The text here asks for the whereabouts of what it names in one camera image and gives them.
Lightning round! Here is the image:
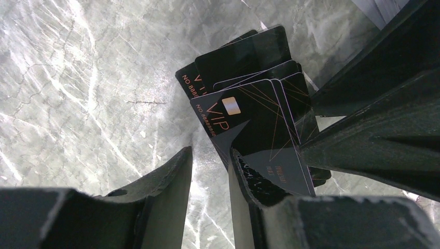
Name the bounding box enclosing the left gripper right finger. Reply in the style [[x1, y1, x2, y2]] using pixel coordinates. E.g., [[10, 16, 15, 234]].
[[228, 149, 439, 248]]

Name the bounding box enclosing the black VIP card stack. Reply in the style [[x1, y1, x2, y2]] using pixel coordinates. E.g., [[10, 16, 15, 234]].
[[175, 25, 331, 196]]

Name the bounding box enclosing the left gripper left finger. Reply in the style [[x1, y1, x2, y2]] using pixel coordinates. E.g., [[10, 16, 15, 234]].
[[1, 146, 193, 248]]

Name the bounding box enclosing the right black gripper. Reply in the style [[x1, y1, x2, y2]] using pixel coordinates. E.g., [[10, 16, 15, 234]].
[[300, 1, 439, 201]]

